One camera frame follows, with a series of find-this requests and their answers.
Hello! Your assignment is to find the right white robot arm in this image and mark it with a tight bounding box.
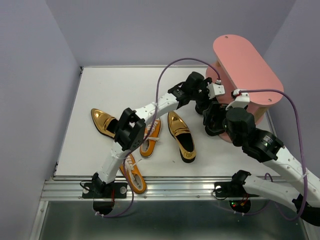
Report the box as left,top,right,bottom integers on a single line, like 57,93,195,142
195,101,320,227

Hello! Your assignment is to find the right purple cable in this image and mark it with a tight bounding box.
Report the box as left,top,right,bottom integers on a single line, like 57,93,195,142
237,88,311,221

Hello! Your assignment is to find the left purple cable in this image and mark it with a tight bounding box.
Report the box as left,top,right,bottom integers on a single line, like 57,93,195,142
93,58,222,218

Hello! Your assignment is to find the black loafer back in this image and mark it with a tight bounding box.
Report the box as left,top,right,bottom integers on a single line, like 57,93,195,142
204,125,225,137

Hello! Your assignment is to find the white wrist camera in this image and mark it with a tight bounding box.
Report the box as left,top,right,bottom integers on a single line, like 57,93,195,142
206,83,226,99
225,89,250,111

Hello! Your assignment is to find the black loafer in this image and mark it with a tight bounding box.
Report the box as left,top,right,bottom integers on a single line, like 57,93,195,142
195,100,211,115
204,125,225,137

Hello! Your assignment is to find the orange sneaker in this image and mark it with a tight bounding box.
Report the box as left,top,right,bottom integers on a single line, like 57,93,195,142
139,118,162,158
119,154,147,194

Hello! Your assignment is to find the aluminium mounting rail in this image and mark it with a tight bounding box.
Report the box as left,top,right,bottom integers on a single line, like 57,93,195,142
41,176,281,201

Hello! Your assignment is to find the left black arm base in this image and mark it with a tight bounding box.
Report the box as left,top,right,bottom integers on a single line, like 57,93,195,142
79,172,128,199

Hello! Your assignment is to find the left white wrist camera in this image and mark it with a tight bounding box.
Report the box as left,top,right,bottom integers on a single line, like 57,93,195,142
206,83,226,99

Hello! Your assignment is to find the gold loafer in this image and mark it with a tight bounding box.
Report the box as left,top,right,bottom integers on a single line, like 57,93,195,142
167,111,197,164
90,108,118,139

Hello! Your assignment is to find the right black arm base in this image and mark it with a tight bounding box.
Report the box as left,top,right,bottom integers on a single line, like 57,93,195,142
211,170,258,200

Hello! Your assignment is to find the purple cable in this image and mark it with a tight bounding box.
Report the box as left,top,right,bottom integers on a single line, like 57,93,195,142
93,58,222,218
237,88,311,221

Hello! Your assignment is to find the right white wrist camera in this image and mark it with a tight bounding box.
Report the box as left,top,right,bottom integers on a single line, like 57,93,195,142
225,89,250,111

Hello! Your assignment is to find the orange sneaker front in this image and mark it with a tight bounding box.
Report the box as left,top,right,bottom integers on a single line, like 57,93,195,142
119,154,147,194

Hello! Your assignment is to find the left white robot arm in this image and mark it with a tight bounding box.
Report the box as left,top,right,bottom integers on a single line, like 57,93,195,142
94,71,212,197

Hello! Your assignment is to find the pink shoe shelf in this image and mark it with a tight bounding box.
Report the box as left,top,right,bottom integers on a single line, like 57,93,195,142
206,34,284,133

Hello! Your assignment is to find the orange sneaker centre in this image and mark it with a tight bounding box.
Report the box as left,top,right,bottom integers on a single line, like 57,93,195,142
139,118,162,158

